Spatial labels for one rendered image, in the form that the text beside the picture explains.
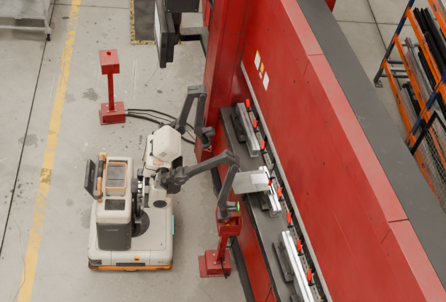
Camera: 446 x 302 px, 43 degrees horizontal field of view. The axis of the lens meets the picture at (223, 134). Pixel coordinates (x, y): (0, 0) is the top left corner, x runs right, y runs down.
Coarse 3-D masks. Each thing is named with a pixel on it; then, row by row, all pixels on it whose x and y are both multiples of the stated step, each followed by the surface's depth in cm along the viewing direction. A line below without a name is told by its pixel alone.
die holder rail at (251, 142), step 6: (240, 108) 456; (240, 114) 452; (246, 114) 452; (240, 120) 454; (246, 120) 448; (246, 126) 444; (246, 132) 441; (252, 132) 440; (246, 138) 444; (252, 138) 437; (252, 144) 432; (258, 144) 433; (252, 150) 430; (258, 150) 431; (252, 156) 436
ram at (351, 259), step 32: (256, 0) 381; (256, 32) 388; (288, 64) 336; (256, 96) 403; (288, 96) 342; (288, 128) 347; (320, 128) 301; (288, 160) 353; (320, 160) 305; (288, 192) 359; (320, 192) 310; (352, 192) 272; (320, 224) 315; (352, 224) 275; (320, 256) 319; (352, 256) 279; (384, 256) 248; (352, 288) 283; (384, 288) 251
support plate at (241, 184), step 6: (240, 174) 409; (246, 174) 409; (234, 180) 405; (240, 180) 405; (246, 180) 406; (234, 186) 401; (240, 186) 402; (246, 186) 402; (252, 186) 403; (258, 186) 404; (264, 186) 404; (234, 192) 397; (240, 192) 398; (246, 192) 399
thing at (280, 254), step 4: (276, 244) 385; (280, 244) 386; (276, 248) 383; (276, 252) 382; (280, 252) 382; (280, 256) 380; (284, 256) 380; (280, 260) 378; (284, 260) 378; (280, 264) 376; (284, 264) 376; (280, 268) 377; (284, 268) 374; (288, 268) 374; (284, 272) 372; (284, 276) 371; (288, 276) 371; (292, 276) 371; (284, 280) 371; (288, 280) 369; (292, 280) 369
